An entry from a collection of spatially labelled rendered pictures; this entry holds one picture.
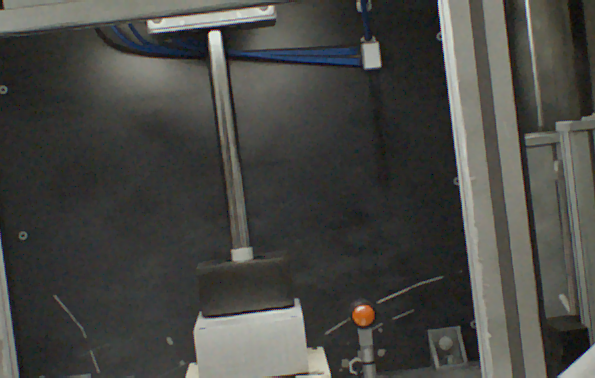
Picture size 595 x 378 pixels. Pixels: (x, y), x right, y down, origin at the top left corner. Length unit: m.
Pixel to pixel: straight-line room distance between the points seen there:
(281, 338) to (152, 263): 0.34
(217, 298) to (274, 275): 0.06
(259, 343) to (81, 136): 0.41
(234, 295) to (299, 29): 0.37
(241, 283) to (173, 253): 0.26
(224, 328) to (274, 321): 0.04
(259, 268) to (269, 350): 0.09
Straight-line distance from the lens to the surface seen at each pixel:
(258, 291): 1.20
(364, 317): 1.23
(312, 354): 1.25
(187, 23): 1.18
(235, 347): 1.15
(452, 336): 1.47
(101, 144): 1.45
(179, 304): 1.46
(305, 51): 1.43
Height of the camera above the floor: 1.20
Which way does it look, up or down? 3 degrees down
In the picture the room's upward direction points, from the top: 7 degrees counter-clockwise
